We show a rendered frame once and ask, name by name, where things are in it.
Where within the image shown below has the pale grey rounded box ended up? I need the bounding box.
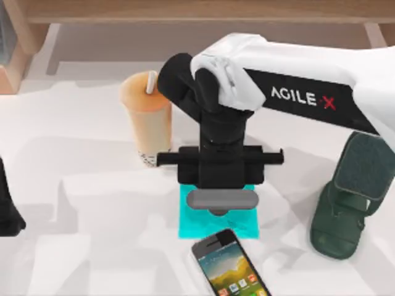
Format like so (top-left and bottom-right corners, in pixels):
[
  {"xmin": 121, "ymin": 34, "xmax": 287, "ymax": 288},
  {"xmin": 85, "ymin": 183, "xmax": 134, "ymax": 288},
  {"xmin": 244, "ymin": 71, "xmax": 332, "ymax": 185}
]
[{"xmin": 186, "ymin": 188, "xmax": 259, "ymax": 216}]

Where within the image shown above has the teal square mat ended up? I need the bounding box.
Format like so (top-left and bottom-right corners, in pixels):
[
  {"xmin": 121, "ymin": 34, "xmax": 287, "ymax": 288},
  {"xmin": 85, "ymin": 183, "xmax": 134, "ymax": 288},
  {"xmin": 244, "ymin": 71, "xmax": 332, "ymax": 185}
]
[{"xmin": 178, "ymin": 184, "xmax": 260, "ymax": 240}]

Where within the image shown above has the orange milk tea cup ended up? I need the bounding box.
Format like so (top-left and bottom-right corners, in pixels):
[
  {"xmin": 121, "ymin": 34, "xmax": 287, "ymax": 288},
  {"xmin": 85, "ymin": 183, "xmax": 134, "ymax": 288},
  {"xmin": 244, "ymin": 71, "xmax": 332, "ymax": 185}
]
[{"xmin": 119, "ymin": 70, "xmax": 173, "ymax": 169}]

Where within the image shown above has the black smartphone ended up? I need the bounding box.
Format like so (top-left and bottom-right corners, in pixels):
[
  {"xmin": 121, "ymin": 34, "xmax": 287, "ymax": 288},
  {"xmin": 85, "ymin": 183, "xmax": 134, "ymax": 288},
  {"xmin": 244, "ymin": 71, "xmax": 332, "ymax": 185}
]
[{"xmin": 190, "ymin": 228, "xmax": 273, "ymax": 296}]

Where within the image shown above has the pale drinking straw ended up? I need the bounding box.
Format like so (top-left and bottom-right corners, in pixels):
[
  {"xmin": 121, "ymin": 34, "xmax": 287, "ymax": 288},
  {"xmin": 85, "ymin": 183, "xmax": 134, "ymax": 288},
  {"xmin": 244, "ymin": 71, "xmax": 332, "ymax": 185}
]
[{"xmin": 144, "ymin": 70, "xmax": 159, "ymax": 95}]

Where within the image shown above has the dark green sandal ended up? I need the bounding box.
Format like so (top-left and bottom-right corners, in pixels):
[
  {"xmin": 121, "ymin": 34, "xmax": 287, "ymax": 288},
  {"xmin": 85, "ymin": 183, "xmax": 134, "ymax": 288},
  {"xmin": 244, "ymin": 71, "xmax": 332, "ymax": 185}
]
[{"xmin": 309, "ymin": 130, "xmax": 395, "ymax": 260}]

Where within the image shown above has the wooden cabinet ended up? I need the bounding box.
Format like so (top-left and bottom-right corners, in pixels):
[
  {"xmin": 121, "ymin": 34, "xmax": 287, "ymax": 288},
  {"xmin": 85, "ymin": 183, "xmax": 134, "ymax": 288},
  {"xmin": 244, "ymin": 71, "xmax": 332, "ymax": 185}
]
[{"xmin": 0, "ymin": 0, "xmax": 395, "ymax": 95}]

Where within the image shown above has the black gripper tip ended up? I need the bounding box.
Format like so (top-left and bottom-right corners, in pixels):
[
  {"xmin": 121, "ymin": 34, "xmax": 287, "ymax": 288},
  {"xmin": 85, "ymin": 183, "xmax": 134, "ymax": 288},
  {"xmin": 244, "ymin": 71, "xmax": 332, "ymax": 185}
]
[{"xmin": 0, "ymin": 157, "xmax": 27, "ymax": 238}]

